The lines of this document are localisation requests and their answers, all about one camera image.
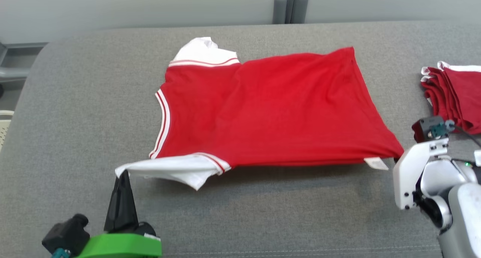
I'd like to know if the stack of red shirts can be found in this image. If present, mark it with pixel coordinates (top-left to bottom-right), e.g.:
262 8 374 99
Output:
412 61 481 143

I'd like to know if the grey double partition post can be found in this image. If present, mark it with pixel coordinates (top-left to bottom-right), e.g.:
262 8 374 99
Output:
272 0 309 24

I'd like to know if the cream perforated laundry basket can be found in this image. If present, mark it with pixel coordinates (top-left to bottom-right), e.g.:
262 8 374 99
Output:
0 110 14 150

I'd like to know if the red white jersey shirt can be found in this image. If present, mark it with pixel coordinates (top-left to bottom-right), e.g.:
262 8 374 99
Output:
115 36 405 192

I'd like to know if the grey corner partition frame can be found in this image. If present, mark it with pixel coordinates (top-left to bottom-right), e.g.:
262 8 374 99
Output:
0 42 48 82

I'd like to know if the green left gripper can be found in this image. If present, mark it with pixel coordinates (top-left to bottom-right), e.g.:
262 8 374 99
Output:
75 171 163 258

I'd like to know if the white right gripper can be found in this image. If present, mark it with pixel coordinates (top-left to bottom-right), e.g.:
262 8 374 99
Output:
393 138 450 210

